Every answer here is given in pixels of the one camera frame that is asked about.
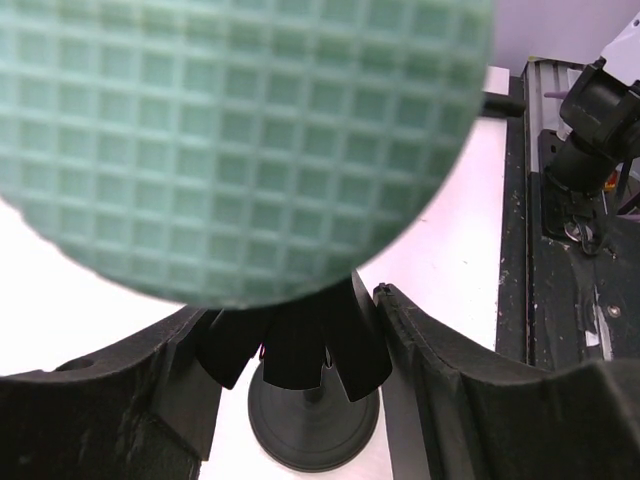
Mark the green toy microphone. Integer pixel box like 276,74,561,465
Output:
1,1,494,308

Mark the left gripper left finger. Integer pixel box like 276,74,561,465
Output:
1,307,221,479

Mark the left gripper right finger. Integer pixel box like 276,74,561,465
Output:
375,284,639,479

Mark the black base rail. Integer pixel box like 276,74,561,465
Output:
496,59,639,370

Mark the black microphone stand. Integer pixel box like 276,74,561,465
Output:
197,272,392,473

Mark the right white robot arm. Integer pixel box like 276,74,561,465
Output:
544,16,639,194

